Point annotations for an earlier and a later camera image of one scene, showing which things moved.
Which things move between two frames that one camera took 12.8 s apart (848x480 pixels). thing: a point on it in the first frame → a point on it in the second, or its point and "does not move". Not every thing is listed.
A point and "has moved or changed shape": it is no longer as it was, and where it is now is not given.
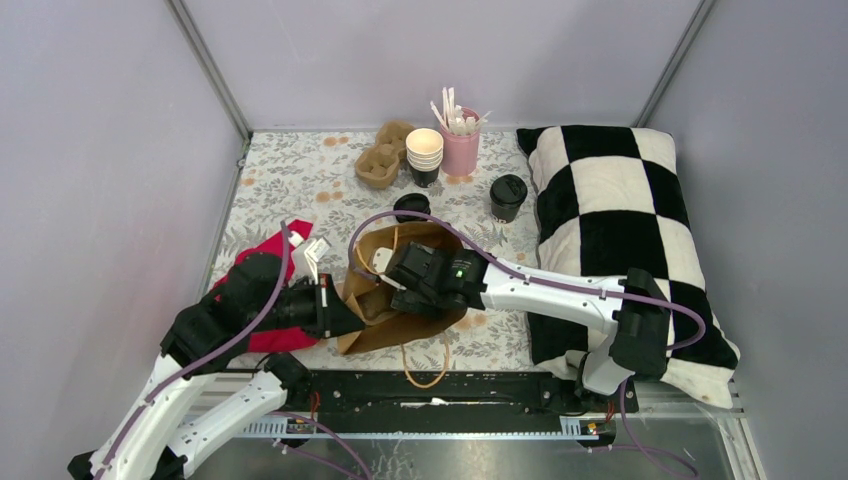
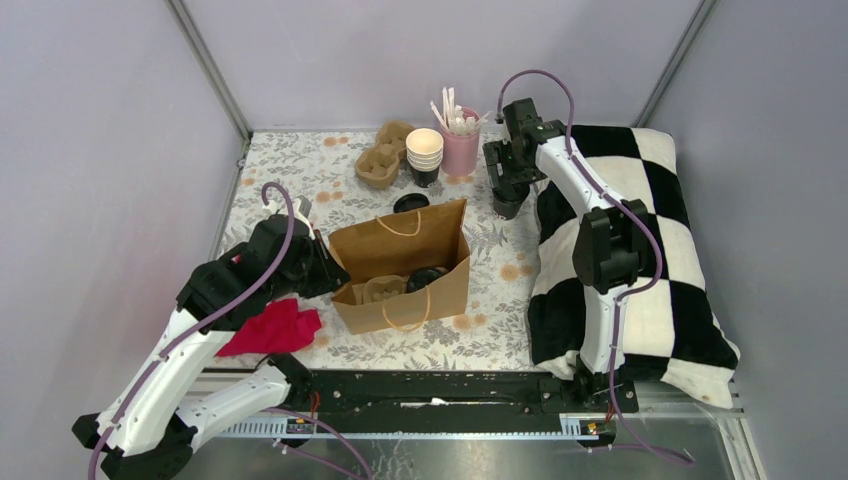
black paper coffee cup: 507,193 does not move
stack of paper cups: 424,152 does not move
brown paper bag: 373,300 has moved or changed shape
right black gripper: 406,300 → 495,155
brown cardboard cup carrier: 378,166 does not move
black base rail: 591,394 does not move
